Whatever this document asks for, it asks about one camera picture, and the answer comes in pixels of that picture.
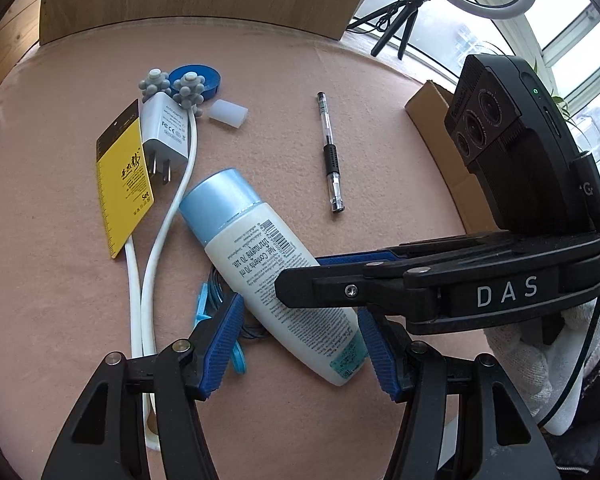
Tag person's right hand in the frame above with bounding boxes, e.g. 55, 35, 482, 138
482, 297, 600, 436

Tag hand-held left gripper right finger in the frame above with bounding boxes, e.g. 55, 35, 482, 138
357, 307, 561, 480

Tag blue round lid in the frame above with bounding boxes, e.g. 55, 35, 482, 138
170, 63, 222, 102

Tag white window frame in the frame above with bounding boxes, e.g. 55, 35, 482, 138
480, 0, 600, 171

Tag white massage roller grey balls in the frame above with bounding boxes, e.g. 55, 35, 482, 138
125, 67, 204, 453

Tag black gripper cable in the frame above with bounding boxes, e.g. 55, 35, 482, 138
540, 150, 600, 431

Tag yellow black paper card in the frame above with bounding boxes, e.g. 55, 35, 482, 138
96, 100, 154, 260

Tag translucent white plastic cap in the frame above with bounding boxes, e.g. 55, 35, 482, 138
208, 100, 249, 131

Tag black clear pen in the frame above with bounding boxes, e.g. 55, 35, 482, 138
316, 91, 345, 215

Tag white lotion bottle blue cap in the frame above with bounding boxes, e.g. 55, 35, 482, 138
179, 169, 370, 387

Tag cardboard box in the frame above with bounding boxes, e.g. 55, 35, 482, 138
405, 80, 501, 233

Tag pine plank wall panel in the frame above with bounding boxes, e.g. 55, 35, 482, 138
0, 0, 43, 111

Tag teal plastic item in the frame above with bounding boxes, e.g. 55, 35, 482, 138
194, 282, 248, 375

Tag pink felt tablecloth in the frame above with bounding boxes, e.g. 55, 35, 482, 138
0, 12, 486, 480

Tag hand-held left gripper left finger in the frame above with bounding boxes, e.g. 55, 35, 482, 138
40, 290, 246, 480

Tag dark elastic hair tie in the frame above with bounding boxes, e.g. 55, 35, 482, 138
206, 266, 273, 340

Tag white power adapter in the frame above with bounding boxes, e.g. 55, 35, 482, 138
140, 94, 192, 186

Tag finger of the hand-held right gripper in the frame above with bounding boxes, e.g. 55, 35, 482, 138
314, 237, 481, 268
274, 264, 443, 318

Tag black tripod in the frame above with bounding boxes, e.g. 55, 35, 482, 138
347, 0, 433, 58

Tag green spider plant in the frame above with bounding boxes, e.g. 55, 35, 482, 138
550, 91, 588, 136

